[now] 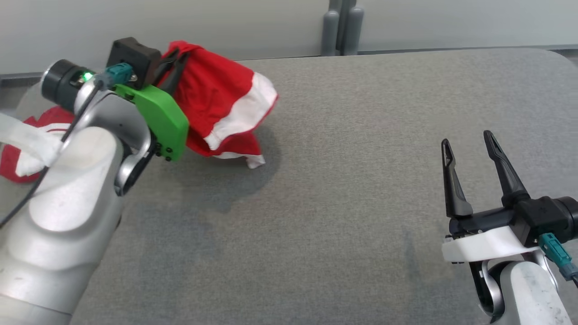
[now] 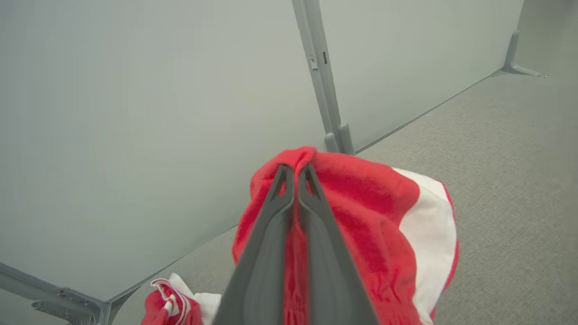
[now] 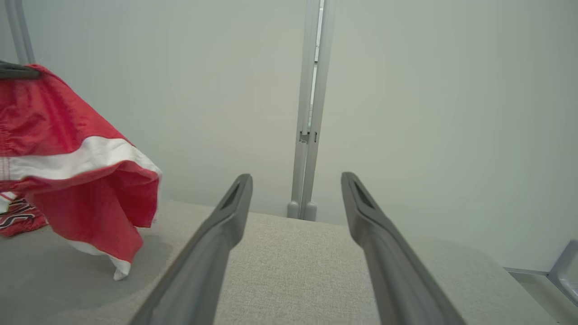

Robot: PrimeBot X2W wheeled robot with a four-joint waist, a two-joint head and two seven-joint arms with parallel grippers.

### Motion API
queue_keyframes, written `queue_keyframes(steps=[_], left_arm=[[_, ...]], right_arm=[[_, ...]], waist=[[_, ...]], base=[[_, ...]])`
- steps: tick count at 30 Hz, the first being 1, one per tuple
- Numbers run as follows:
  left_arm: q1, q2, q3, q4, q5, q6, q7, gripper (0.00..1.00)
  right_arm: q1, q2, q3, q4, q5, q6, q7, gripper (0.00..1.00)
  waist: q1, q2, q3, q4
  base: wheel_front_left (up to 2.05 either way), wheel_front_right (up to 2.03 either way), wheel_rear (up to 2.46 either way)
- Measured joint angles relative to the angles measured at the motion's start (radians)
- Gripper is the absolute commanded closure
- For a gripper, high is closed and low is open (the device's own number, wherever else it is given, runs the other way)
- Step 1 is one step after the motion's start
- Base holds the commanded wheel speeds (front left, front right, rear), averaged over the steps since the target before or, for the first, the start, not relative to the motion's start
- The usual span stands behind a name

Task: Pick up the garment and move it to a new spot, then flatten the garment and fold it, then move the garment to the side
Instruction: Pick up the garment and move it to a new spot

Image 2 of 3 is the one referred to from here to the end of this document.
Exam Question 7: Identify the grey double partition post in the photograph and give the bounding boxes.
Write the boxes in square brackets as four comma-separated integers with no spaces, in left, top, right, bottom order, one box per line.
[291,0,356,155]

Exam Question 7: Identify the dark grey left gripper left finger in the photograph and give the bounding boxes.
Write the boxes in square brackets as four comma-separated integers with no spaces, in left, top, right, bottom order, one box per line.
[212,164,296,325]

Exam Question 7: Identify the grey partition foot bracket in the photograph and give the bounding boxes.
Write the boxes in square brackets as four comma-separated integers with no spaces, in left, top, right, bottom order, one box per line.
[491,30,542,77]

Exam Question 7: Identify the red shorts with white waistband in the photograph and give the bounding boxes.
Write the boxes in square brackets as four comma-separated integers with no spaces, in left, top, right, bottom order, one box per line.
[231,146,460,325]

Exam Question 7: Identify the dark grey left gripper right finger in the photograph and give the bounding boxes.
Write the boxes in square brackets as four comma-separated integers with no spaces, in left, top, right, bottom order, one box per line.
[297,162,380,325]

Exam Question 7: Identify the grey metal frame with brackets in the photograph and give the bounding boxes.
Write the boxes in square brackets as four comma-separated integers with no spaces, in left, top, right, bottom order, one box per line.
[0,262,138,325]

